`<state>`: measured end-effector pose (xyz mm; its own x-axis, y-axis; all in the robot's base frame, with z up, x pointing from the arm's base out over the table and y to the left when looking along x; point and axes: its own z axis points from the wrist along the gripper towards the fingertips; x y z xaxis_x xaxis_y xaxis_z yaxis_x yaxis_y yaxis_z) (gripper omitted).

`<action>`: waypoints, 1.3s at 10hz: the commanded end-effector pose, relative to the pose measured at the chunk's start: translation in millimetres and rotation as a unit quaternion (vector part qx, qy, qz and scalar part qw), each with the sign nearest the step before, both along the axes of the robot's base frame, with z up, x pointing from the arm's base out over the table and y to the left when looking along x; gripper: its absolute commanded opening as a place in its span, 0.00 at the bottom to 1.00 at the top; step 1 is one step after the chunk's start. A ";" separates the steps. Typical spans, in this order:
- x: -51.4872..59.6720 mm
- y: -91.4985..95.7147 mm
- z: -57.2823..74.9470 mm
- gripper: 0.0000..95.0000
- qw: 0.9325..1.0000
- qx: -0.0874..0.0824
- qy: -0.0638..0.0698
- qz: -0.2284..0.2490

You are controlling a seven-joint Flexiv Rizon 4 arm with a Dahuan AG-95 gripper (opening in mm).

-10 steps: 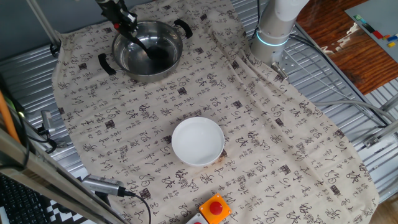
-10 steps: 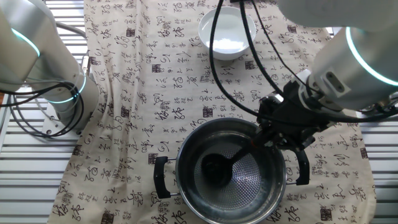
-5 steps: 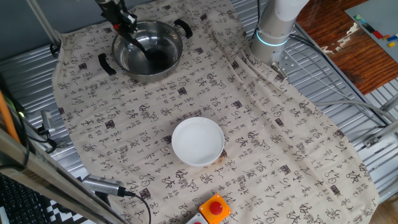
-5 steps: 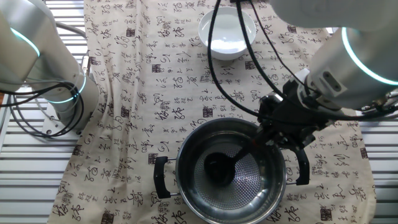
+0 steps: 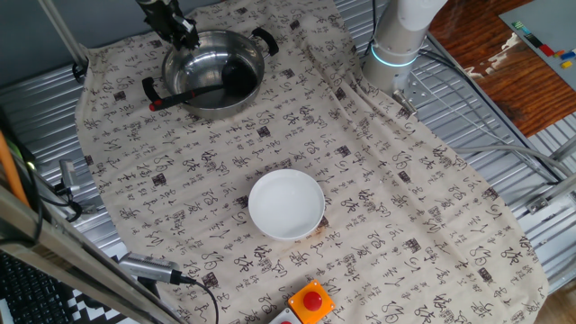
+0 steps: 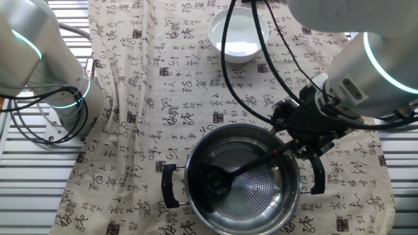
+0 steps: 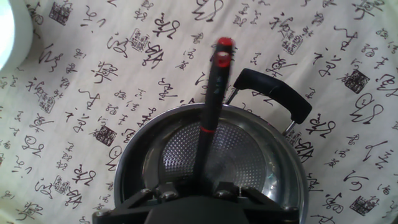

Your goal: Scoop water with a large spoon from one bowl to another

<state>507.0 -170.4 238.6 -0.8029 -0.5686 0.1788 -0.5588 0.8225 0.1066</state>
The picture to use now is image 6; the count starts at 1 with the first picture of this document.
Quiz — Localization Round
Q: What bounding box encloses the grey cable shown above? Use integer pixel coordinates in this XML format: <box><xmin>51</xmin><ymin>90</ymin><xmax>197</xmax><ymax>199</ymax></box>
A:
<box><xmin>57</xmin><ymin>22</ymin><xmax>91</xmax><ymax>42</ymax></box>

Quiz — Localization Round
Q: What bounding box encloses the steel pot with black handle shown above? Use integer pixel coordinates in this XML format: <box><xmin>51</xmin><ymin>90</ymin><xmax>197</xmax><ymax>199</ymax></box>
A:
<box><xmin>161</xmin><ymin>123</ymin><xmax>327</xmax><ymax>235</ymax></box>

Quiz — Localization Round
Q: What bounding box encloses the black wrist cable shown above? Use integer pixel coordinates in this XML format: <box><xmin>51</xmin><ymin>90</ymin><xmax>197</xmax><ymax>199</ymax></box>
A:
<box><xmin>220</xmin><ymin>0</ymin><xmax>418</xmax><ymax>131</ymax></box>

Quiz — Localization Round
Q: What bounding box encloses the black base cable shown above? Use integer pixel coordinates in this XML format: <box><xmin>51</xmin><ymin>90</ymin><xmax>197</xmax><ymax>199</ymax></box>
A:
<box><xmin>0</xmin><ymin>85</ymin><xmax>89</xmax><ymax>146</ymax></box>

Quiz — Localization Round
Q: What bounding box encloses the calligraphy print tablecloth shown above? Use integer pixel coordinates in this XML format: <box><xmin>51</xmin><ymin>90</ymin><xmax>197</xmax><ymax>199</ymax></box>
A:
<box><xmin>48</xmin><ymin>0</ymin><xmax>396</xmax><ymax>235</ymax></box>

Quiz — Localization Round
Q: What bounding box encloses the black ladle with red trim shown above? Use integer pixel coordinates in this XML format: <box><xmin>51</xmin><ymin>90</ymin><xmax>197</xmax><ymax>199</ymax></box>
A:
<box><xmin>199</xmin><ymin>140</ymin><xmax>302</xmax><ymax>197</ymax></box>

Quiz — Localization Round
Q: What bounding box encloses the white bowl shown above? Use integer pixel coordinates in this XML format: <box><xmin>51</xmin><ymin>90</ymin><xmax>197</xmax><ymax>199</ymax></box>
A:
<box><xmin>208</xmin><ymin>6</ymin><xmax>270</xmax><ymax>65</ymax></box>

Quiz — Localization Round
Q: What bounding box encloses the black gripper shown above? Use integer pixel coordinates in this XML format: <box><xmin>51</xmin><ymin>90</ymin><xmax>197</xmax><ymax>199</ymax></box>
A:
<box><xmin>269</xmin><ymin>82</ymin><xmax>351</xmax><ymax>161</ymax></box>

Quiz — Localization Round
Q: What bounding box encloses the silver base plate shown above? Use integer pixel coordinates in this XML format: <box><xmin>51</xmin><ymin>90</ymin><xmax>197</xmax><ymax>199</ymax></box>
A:
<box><xmin>44</xmin><ymin>107</ymin><xmax>86</xmax><ymax>148</ymax></box>

